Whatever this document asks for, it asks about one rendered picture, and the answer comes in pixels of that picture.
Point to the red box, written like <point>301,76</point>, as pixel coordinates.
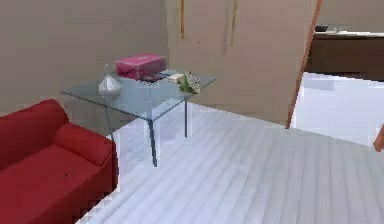
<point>140,65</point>

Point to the green patterned object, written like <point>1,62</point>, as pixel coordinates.
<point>190,83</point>

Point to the cream small block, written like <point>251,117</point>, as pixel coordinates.
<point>175,78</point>

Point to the dark flat device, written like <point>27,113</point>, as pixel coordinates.
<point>152,77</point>

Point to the glass table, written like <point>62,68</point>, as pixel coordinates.
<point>140,96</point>

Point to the white vase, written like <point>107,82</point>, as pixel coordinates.
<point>109,87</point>

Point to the black pan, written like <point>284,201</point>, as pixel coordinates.
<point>321,28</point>

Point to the red sofa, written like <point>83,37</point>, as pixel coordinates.
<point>40,166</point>

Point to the dark brown counter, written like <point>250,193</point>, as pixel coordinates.
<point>346,55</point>

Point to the orange door frame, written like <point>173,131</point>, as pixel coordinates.
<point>302,66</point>

